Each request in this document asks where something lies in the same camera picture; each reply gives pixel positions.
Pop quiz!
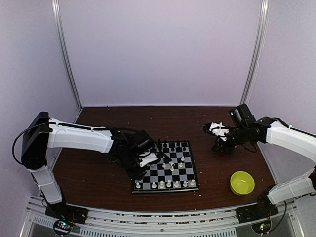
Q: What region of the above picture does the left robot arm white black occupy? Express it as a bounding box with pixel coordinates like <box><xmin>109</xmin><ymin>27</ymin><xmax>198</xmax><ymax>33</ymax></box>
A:
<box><xmin>12</xmin><ymin>112</ymin><xmax>162</xmax><ymax>219</ymax></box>

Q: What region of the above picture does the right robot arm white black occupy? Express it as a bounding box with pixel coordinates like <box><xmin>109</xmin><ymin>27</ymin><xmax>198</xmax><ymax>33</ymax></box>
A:
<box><xmin>203</xmin><ymin>104</ymin><xmax>316</xmax><ymax>218</ymax></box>

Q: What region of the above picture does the yellow-green bowl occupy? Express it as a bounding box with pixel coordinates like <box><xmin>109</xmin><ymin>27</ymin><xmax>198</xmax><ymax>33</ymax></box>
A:
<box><xmin>230</xmin><ymin>171</ymin><xmax>255</xmax><ymax>196</ymax></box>

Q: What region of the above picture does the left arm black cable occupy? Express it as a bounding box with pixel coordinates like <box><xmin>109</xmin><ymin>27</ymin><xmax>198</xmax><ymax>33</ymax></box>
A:
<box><xmin>12</xmin><ymin>123</ymin><xmax>173</xmax><ymax>168</ymax></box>

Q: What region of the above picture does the right aluminium frame post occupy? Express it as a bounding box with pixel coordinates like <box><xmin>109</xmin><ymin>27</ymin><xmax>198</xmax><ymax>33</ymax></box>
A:
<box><xmin>240</xmin><ymin>0</ymin><xmax>270</xmax><ymax>104</ymax></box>

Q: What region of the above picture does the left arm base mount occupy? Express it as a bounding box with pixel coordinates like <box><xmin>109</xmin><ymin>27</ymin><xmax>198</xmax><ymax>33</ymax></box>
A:
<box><xmin>45</xmin><ymin>204</ymin><xmax>88</xmax><ymax>236</ymax></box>

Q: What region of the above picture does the black white chessboard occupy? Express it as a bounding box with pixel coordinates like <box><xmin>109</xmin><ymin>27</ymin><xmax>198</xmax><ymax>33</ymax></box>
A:
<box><xmin>132</xmin><ymin>140</ymin><xmax>199</xmax><ymax>194</ymax></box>

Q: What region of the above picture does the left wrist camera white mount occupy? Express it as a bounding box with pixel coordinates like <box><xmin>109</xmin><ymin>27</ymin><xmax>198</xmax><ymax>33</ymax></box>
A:
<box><xmin>139</xmin><ymin>153</ymin><xmax>158</xmax><ymax>167</ymax></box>

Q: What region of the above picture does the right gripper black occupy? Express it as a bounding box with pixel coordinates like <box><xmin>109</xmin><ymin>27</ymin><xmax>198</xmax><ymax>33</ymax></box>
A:
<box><xmin>211</xmin><ymin>125</ymin><xmax>249</xmax><ymax>156</ymax></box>

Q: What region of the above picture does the aluminium frame post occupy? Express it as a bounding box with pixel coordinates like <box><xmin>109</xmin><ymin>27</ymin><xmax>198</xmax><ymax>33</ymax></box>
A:
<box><xmin>51</xmin><ymin>0</ymin><xmax>83</xmax><ymax>110</ymax></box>
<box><xmin>240</xmin><ymin>0</ymin><xmax>270</xmax><ymax>104</ymax></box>

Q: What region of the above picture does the left aluminium frame post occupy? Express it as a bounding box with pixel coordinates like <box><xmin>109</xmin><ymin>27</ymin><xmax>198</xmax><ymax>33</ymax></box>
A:
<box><xmin>51</xmin><ymin>0</ymin><xmax>83</xmax><ymax>110</ymax></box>

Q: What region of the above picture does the white king chess piece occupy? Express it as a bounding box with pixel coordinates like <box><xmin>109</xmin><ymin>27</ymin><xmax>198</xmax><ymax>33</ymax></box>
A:
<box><xmin>166</xmin><ymin>180</ymin><xmax>172</xmax><ymax>188</ymax></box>

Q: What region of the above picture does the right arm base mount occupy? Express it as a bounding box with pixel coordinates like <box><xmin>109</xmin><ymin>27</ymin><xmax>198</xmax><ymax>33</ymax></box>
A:
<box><xmin>236</xmin><ymin>203</ymin><xmax>278</xmax><ymax>235</ymax></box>

